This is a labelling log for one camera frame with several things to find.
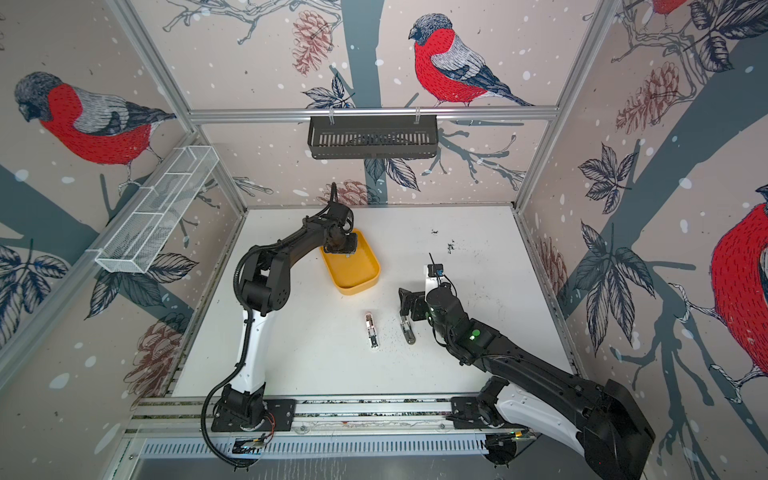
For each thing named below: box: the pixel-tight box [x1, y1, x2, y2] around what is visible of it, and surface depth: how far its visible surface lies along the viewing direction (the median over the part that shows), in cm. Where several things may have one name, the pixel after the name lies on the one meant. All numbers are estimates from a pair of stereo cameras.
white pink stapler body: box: [364, 312, 379, 349], surface depth 87 cm
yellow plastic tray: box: [320, 228, 380, 294], surface depth 104 cm
